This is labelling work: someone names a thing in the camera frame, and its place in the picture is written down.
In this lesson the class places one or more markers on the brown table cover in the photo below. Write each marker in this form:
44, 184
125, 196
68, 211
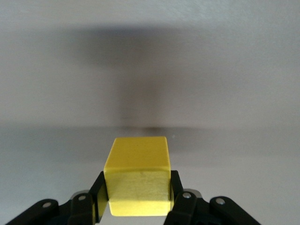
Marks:
150, 70

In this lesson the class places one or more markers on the yellow wooden block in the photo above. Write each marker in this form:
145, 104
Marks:
138, 164

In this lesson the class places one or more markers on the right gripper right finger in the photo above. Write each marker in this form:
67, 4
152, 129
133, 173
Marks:
187, 211

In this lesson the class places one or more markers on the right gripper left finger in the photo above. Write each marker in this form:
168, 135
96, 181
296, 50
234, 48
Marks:
82, 211

